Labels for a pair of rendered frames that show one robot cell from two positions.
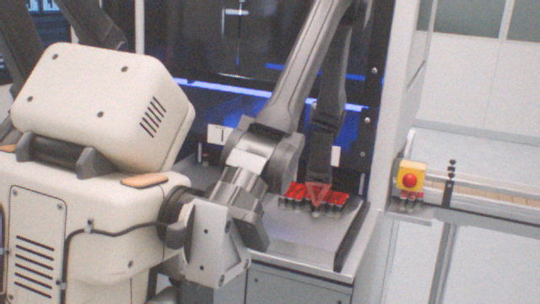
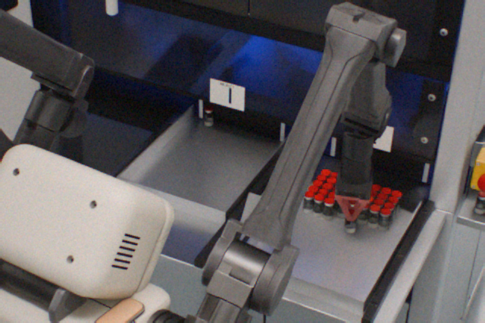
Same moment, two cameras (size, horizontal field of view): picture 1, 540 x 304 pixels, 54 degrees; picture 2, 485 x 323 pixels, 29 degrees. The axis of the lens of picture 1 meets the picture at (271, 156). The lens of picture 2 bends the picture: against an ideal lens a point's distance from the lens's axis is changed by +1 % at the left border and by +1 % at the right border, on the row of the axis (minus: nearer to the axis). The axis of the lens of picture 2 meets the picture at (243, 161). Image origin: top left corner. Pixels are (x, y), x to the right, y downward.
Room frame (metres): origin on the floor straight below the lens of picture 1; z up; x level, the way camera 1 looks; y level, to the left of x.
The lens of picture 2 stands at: (-0.18, -0.08, 2.07)
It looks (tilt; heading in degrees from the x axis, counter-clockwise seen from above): 35 degrees down; 7
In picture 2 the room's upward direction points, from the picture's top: 2 degrees clockwise
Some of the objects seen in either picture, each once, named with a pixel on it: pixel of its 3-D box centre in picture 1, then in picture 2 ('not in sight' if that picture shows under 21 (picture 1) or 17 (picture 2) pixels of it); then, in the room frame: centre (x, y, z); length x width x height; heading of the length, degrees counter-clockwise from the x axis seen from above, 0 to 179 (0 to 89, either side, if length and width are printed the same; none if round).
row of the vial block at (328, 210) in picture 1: (310, 203); (348, 208); (1.36, -0.12, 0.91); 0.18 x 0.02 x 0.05; 71
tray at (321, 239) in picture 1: (301, 219); (331, 234); (1.28, -0.09, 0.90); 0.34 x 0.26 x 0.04; 161
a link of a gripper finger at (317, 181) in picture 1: (317, 187); (352, 197); (1.30, -0.13, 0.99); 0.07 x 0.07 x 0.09; 86
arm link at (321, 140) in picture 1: (322, 139); (358, 139); (1.30, -0.13, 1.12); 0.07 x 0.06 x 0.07; 163
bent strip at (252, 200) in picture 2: not in sight; (239, 224); (1.27, 0.09, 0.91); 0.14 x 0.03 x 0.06; 161
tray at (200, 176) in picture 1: (206, 181); (208, 160); (1.50, 0.19, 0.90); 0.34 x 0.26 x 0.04; 162
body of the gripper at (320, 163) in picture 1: (320, 162); (355, 168); (1.29, -0.13, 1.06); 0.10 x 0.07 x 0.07; 176
